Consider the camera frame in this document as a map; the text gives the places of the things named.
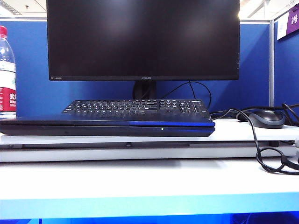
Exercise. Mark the black Hasee laptop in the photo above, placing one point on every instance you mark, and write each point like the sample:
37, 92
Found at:
93, 127

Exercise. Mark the black Logitech keyboard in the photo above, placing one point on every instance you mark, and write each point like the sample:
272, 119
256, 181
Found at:
130, 109

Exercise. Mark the black ASUS monitor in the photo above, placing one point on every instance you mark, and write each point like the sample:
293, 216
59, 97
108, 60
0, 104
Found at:
140, 39

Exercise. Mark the black Logitech mouse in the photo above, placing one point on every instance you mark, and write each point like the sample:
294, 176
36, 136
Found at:
266, 119

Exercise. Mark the blue partition panel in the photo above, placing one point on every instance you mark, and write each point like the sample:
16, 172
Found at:
30, 70
287, 74

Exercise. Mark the water bottle with red label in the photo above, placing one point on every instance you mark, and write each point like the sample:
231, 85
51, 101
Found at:
7, 70

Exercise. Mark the white paper sign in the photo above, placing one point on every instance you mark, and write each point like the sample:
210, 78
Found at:
282, 28

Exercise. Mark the purple sign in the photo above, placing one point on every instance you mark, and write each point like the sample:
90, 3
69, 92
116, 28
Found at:
294, 19

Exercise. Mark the silver partition post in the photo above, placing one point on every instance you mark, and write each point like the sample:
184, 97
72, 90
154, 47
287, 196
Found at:
271, 63

